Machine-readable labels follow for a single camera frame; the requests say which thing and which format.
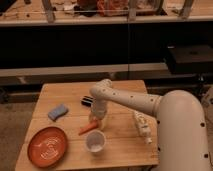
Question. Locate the orange patterned plate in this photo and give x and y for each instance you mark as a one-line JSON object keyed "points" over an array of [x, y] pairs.
{"points": [[47, 147]]}

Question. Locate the blue sponge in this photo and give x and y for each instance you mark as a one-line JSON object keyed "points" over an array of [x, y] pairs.
{"points": [[57, 112]]}

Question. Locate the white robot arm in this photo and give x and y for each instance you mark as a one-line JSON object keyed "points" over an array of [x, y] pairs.
{"points": [[182, 141]]}

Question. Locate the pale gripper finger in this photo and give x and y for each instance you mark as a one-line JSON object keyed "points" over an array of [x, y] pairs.
{"points": [[102, 123]]}

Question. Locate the white plastic bottle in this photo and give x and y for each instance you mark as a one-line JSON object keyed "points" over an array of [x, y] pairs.
{"points": [[142, 126]]}

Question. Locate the wooden shelf with clutter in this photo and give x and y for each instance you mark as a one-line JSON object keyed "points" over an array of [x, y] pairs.
{"points": [[94, 12]]}

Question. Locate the black box on right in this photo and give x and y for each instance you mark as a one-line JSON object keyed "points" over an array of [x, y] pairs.
{"points": [[195, 59]]}

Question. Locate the white paper cup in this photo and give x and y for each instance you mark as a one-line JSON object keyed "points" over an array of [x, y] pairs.
{"points": [[95, 141]]}

